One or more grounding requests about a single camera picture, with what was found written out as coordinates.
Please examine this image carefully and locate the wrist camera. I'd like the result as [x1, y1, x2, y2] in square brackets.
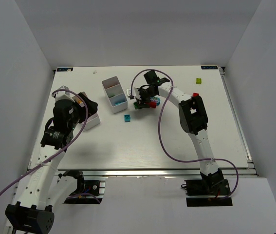
[52, 85, 74, 101]
[126, 89, 135, 99]

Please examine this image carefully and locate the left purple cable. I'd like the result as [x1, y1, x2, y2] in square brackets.
[0, 89, 89, 234]

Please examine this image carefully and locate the white right sorting container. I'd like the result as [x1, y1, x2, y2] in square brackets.
[102, 76, 128, 114]

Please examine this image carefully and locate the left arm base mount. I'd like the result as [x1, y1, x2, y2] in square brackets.
[58, 170, 103, 205]

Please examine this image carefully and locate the dark green lego brick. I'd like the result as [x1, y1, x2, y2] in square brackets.
[133, 102, 142, 110]

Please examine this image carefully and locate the blue round toy piece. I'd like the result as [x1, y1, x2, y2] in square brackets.
[150, 97, 161, 106]

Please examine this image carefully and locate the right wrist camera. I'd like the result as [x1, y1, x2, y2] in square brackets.
[126, 89, 135, 99]

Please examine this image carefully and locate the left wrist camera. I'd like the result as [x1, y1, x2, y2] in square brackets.
[52, 85, 74, 101]

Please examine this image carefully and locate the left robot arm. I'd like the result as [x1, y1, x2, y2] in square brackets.
[5, 89, 98, 234]

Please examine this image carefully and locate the white sorting container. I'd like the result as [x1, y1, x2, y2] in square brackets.
[102, 76, 128, 114]
[73, 92, 100, 131]

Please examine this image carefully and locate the red long lego brick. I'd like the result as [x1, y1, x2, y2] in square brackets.
[146, 101, 157, 109]

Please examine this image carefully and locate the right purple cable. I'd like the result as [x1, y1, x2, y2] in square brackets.
[130, 69, 239, 199]

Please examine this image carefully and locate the small cyan lego brick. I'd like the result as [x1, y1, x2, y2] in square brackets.
[124, 115, 131, 122]

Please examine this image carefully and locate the white left sorting container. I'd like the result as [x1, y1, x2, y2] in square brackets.
[73, 92, 100, 131]

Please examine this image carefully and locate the purple cable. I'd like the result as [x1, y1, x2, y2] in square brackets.
[0, 89, 89, 234]
[130, 69, 239, 199]

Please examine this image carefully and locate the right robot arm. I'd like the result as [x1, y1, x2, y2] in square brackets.
[129, 69, 224, 193]

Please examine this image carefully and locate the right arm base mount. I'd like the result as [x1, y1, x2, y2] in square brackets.
[181, 179, 233, 207]

